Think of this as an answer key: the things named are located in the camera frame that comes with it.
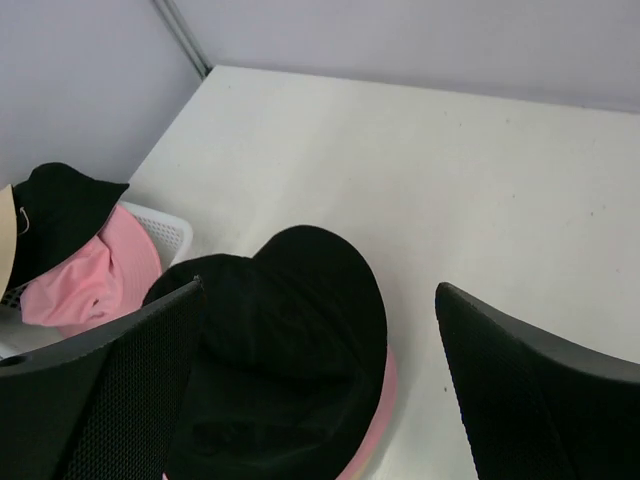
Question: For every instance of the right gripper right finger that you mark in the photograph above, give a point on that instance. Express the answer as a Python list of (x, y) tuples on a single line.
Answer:
[(535, 405)]

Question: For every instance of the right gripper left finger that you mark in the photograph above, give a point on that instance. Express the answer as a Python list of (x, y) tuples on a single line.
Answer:
[(103, 404)]

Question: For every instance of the pink bucket hat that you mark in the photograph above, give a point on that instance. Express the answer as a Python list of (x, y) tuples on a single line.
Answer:
[(380, 415)]

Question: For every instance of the black cap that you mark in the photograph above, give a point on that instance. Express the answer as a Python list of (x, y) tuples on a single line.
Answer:
[(290, 364)]

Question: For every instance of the black bucket hat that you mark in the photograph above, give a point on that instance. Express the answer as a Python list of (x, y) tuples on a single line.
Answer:
[(58, 211)]

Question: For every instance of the beige cap with script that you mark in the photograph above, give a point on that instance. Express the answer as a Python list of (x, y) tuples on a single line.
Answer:
[(8, 236)]

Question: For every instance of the pink cap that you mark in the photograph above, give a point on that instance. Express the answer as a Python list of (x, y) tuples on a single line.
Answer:
[(106, 279)]

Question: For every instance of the white plastic tray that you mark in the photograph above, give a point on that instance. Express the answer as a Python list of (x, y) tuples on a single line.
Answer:
[(172, 238)]

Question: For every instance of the left aluminium frame post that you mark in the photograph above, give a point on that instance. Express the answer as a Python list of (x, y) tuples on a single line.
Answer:
[(176, 24)]

